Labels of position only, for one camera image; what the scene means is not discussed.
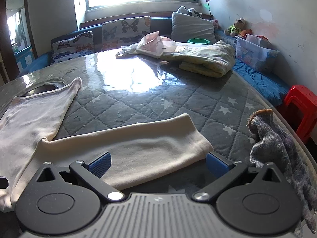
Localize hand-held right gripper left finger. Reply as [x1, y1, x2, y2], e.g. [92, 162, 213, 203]
[35, 151, 125, 202]

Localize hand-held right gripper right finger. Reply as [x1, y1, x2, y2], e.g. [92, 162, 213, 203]
[193, 152, 284, 202]

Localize cream pants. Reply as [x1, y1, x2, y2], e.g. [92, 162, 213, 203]
[0, 77, 215, 212]

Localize grey knit work glove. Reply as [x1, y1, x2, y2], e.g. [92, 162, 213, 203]
[246, 109, 317, 238]

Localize red plastic stool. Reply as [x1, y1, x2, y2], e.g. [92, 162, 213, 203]
[284, 85, 317, 144]

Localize clear plastic storage box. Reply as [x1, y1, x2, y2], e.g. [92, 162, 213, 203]
[235, 36, 280, 73]

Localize crumpled white plastic bag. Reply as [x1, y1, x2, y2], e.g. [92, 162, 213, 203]
[116, 43, 139, 59]

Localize flat butterfly print pillow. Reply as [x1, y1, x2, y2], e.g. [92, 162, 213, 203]
[51, 31, 96, 63]

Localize green plastic bowl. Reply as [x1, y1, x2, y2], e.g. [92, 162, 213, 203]
[187, 38, 210, 45]

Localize blue and white cabinet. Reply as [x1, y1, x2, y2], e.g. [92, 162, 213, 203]
[15, 46, 34, 73]

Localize white plastic container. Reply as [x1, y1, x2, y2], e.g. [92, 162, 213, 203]
[246, 33, 269, 47]

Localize pink plastic bag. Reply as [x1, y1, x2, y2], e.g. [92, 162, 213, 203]
[130, 31, 177, 59]

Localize large butterfly print pillow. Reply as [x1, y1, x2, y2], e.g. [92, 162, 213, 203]
[102, 16, 151, 51]

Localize teddy bear in green vest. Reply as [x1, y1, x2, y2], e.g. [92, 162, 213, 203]
[224, 18, 248, 37]

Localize grey pillow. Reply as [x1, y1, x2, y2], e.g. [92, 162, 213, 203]
[171, 12, 216, 45]

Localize panda plush toy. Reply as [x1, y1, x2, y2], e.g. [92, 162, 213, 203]
[188, 8, 203, 19]

